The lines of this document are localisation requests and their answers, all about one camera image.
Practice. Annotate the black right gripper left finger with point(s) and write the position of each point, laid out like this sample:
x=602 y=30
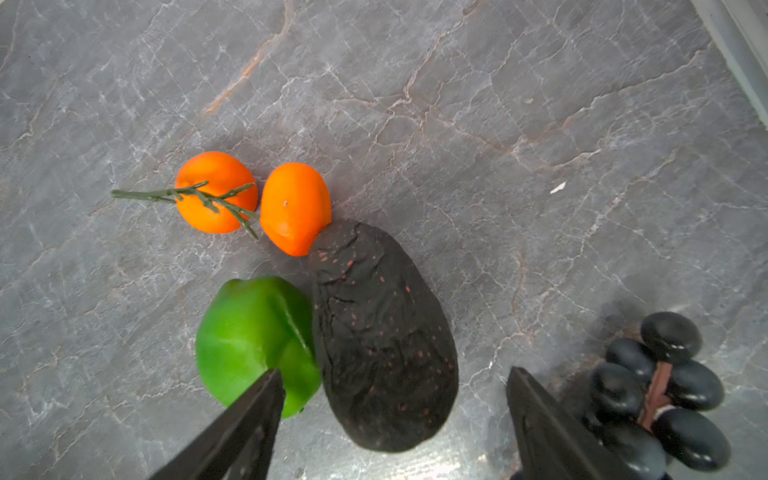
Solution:
x=239 y=443

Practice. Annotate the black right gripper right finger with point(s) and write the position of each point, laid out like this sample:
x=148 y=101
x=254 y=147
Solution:
x=551 y=443

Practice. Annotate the green fake lime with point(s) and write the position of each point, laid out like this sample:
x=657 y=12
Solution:
x=250 y=327

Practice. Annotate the dark fake avocado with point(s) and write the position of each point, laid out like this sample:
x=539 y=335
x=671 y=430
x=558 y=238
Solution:
x=382 y=342

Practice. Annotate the dark fake grape bunch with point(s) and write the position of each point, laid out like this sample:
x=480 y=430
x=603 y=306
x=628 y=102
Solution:
x=646 y=402

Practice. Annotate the small orange tangerine with stem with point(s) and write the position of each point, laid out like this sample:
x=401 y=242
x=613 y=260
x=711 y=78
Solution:
x=213 y=192

